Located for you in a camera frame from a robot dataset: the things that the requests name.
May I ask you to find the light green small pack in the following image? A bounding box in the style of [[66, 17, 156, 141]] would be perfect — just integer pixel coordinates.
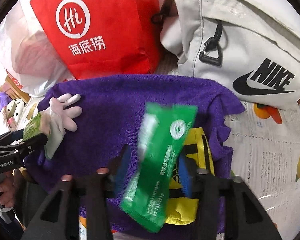
[[23, 112, 51, 141]]

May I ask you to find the white glove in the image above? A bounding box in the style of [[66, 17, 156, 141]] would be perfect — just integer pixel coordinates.
[[43, 93, 82, 160]]

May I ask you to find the yellow black pouch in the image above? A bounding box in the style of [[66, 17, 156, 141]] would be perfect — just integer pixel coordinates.
[[165, 128, 215, 225]]

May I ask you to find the green wet wipes pack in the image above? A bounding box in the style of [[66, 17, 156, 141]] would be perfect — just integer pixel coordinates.
[[121, 102, 198, 233]]

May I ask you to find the person's left hand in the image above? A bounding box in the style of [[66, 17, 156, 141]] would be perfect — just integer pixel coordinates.
[[0, 171, 15, 208]]

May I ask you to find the blue tissue pack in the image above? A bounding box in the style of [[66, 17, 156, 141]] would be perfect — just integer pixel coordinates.
[[79, 216, 87, 240]]

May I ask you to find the white plush toy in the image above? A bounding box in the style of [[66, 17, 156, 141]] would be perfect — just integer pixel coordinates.
[[6, 99, 25, 131]]

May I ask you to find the purple plush toy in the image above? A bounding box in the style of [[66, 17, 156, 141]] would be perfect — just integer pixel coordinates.
[[0, 92, 12, 112]]

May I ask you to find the wooden headboard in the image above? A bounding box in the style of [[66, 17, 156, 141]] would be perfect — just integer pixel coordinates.
[[0, 76, 31, 103]]

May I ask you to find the fruit print tablecloth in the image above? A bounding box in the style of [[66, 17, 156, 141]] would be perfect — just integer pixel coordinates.
[[224, 101, 300, 239]]

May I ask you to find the purple towel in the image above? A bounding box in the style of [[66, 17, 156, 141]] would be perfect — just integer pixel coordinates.
[[24, 74, 246, 234]]

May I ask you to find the white plastic Miniso bag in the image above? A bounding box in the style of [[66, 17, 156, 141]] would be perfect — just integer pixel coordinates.
[[0, 2, 74, 97]]

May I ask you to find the red paper shopping bag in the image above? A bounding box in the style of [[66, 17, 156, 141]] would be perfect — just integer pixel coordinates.
[[30, 0, 162, 79]]

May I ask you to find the grey Nike waist bag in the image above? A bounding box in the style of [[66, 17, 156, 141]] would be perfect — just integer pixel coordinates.
[[160, 0, 300, 109]]

